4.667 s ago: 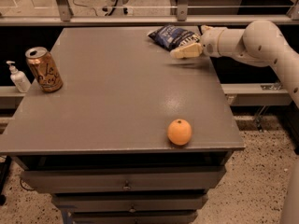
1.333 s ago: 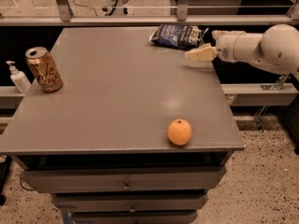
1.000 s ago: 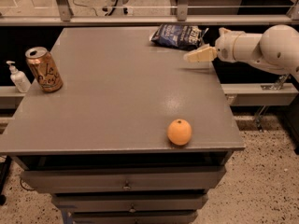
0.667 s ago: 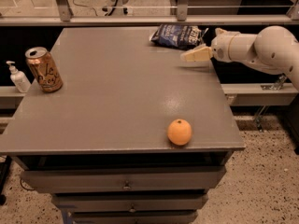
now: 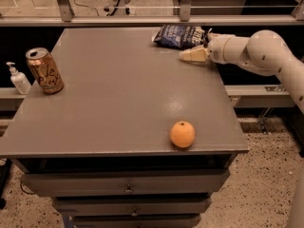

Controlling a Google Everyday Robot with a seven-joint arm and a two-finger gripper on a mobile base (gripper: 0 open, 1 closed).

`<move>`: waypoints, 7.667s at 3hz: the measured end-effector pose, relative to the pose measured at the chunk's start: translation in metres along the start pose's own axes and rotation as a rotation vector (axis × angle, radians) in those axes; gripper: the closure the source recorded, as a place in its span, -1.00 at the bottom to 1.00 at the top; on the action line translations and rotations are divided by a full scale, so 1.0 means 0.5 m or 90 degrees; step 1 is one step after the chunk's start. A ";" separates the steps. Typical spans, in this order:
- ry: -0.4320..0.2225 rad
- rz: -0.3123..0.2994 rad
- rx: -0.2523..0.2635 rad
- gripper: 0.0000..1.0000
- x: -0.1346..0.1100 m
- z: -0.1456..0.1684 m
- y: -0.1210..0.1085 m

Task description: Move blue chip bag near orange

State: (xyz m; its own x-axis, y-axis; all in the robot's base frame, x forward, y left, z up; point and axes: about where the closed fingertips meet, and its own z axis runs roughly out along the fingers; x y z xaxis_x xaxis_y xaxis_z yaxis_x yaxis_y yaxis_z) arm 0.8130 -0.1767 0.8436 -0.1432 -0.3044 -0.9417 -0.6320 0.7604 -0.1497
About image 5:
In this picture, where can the metal railing frame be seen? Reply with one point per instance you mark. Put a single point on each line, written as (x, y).
(90, 13)

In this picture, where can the orange fruit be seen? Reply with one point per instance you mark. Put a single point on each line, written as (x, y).
(182, 134)

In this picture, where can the white machine base background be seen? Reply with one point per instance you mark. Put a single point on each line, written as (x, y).
(117, 7)

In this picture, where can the gold LaCroix can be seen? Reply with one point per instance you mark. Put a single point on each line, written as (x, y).
(44, 70)

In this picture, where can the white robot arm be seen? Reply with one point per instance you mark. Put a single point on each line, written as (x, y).
(265, 53)

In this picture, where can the grey drawer cabinet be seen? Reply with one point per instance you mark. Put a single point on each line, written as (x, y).
(101, 147)

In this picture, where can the white pump bottle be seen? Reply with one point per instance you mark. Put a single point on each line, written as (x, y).
(19, 79)

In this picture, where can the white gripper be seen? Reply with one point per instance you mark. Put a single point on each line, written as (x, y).
(217, 49)

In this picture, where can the blue chip bag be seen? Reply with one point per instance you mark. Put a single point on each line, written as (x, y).
(180, 37)

